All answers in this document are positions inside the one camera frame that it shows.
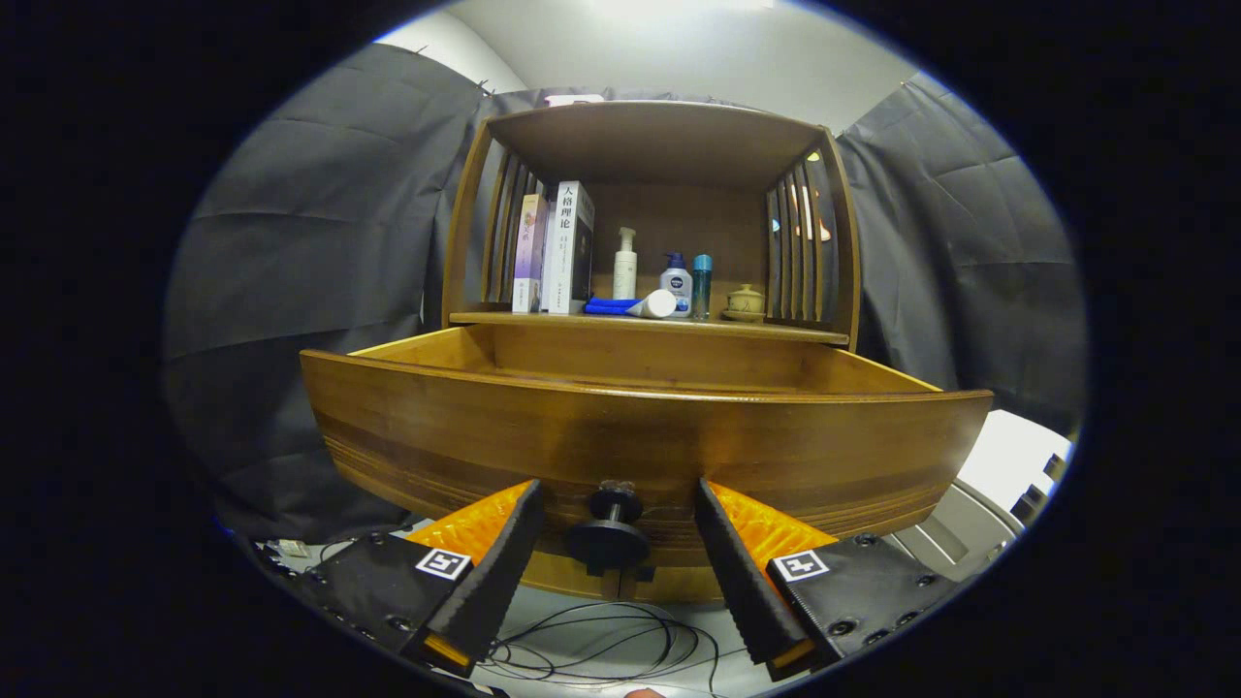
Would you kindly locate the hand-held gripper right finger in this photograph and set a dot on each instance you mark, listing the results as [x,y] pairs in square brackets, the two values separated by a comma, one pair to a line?
[739,582]

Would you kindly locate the brown wooden cabinet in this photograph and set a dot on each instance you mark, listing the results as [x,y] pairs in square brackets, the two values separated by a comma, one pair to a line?
[679,223]

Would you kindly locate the folded blue cloth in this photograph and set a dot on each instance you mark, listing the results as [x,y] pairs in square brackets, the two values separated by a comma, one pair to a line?
[606,305]

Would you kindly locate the purple book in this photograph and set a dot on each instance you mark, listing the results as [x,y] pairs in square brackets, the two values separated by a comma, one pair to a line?
[528,252]

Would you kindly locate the brown wooden drawer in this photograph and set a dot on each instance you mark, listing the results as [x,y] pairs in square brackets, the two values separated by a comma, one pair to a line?
[679,436]

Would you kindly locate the white pump bottle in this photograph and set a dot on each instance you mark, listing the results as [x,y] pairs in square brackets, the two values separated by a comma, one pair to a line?
[625,276]

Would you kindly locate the small white floor box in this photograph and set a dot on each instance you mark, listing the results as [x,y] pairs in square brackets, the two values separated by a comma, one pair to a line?
[293,548]

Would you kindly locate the white and green tube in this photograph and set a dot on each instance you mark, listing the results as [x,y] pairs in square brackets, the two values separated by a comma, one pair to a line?
[657,304]

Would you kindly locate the white bottle with blue cap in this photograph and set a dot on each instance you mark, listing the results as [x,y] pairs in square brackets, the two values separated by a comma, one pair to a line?
[677,281]

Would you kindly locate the wooden countertop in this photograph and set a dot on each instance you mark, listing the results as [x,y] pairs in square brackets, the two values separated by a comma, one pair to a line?
[756,328]

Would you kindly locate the white side table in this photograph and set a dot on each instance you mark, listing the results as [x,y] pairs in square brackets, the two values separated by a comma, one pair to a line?
[1008,451]

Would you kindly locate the thick white book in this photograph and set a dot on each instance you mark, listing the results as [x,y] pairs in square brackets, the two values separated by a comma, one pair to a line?
[560,262]

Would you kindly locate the tan lidded ceramic cup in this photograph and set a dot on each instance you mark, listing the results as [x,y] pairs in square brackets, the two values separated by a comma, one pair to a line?
[745,301]

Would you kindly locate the teal bottle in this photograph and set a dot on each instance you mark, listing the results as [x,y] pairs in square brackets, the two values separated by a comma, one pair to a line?
[702,291]

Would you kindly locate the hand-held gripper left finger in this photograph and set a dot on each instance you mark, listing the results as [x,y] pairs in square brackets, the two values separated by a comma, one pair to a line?
[499,582]

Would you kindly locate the black backdrop cloth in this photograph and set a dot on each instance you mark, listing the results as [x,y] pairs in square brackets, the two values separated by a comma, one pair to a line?
[310,291]

